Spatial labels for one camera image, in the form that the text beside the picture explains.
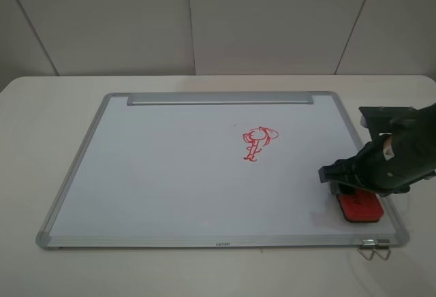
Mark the grey aluminium marker tray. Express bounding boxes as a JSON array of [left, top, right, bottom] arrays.
[[127, 91, 314, 106]]

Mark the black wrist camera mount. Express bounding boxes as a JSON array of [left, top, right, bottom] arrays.
[[359, 106, 417, 140]]

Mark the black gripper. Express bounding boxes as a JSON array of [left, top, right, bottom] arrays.
[[319, 133, 435, 198]]

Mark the metal hanging clip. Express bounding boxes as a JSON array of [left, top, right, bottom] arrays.
[[373, 239, 392, 261], [358, 239, 377, 261]]

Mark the red whiteboard eraser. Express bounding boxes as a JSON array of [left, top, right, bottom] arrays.
[[337, 190, 384, 223]]

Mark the white framed whiteboard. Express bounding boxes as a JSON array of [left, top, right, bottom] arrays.
[[35, 92, 409, 249]]

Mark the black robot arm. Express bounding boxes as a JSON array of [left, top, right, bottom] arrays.
[[319, 104, 435, 197]]

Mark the left metal hanging clip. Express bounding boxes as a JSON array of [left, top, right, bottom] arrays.
[[358, 239, 377, 261]]

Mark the right metal hanging clip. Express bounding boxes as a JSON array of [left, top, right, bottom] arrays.
[[373, 239, 392, 261]]

